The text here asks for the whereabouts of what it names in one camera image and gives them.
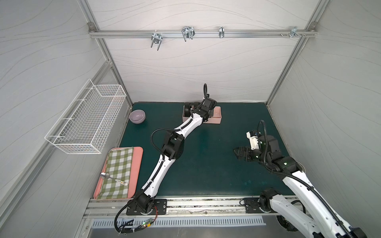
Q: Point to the purple bowl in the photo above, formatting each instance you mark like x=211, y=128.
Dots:
x=137, y=116

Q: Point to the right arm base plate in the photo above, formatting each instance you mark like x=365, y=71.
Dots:
x=256, y=205

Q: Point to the pink divided storage box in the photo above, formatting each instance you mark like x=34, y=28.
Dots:
x=215, y=119

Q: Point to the green checked cloth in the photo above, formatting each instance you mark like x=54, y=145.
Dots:
x=118, y=165

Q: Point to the pink tray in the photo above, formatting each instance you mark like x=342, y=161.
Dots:
x=137, y=158

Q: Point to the horizontal aluminium rail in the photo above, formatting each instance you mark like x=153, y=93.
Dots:
x=206, y=34

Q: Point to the metal spoon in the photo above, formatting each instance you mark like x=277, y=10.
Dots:
x=107, y=176

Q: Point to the metal hook clamp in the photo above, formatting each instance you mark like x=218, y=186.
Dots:
x=188, y=33
x=221, y=32
x=156, y=39
x=293, y=34

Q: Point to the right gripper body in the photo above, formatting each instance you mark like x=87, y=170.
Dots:
x=246, y=153

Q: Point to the white wire basket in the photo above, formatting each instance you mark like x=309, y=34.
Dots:
x=85, y=125

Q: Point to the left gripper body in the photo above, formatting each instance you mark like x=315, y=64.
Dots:
x=208, y=102

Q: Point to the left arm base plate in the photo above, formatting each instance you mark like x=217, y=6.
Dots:
x=159, y=206

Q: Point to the front aluminium frame rail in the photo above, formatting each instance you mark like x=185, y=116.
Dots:
x=181, y=206

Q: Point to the white vent strip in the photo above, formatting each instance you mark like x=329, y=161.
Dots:
x=173, y=222

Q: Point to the long black belt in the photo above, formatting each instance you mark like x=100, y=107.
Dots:
x=187, y=110

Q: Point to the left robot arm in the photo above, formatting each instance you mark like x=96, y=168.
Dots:
x=172, y=149

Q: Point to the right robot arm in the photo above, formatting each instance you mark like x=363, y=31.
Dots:
x=309, y=213

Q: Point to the white ribbed cup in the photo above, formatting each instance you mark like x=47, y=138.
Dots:
x=302, y=167

